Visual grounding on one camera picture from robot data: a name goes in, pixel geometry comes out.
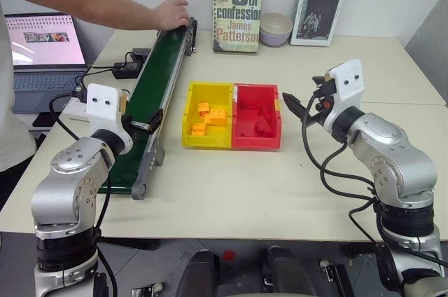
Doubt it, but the black power adapter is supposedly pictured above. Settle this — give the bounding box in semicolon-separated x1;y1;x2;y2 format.
111;61;140;80

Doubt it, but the green conveyor belt grey frame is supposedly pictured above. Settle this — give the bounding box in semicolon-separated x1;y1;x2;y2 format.
97;16;199;202

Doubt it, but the red plastic bin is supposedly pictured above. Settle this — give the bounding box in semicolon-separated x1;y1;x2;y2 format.
230;82;283;151

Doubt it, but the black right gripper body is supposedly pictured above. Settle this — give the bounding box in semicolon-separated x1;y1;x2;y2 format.
300;80;337;127

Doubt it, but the black power adapter cable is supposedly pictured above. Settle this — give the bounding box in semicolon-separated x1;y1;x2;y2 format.
74;64;117;92

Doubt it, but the yellow plastic bin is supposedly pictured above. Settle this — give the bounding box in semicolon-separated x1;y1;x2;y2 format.
181;81;235;149

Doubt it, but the lavender ceramic bowl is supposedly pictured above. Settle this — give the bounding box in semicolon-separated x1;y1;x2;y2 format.
260;12;294;37

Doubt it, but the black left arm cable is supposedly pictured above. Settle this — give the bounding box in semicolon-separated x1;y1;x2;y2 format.
48;88;118;297

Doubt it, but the black table frame bar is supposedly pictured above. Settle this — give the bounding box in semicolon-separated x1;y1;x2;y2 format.
99;237;160;251

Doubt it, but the bare person hand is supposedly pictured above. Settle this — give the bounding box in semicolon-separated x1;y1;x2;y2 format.
151;0;190;32

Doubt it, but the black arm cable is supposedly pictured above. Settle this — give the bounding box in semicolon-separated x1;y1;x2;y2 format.
300;92;448;267
48;88;118;297

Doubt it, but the graphic design book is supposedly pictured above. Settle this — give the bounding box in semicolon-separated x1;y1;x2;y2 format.
290;0;351;47

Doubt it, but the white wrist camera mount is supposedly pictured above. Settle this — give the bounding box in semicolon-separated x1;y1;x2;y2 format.
323;59;365;130
85;83;132;137

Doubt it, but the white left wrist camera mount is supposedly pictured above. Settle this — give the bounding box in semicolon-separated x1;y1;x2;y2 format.
85;83;132;137

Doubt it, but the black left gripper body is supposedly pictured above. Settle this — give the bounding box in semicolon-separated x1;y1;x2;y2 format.
119;90;137;139

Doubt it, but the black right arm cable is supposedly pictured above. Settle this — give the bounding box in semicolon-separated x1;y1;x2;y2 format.
300;92;448;267

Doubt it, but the red building block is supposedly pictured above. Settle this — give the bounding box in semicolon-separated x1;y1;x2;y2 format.
253;116;278;137

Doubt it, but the dark rounded shape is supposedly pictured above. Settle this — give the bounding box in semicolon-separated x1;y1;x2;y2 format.
260;244;316;297
174;249;220;297

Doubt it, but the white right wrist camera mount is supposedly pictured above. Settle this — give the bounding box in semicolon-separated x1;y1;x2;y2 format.
323;59;365;130

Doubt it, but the grey open laptop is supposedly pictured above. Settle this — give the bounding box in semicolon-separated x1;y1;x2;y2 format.
4;13;89;116

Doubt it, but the black ribbed controller box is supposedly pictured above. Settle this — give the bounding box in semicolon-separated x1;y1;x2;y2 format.
132;47;152;64

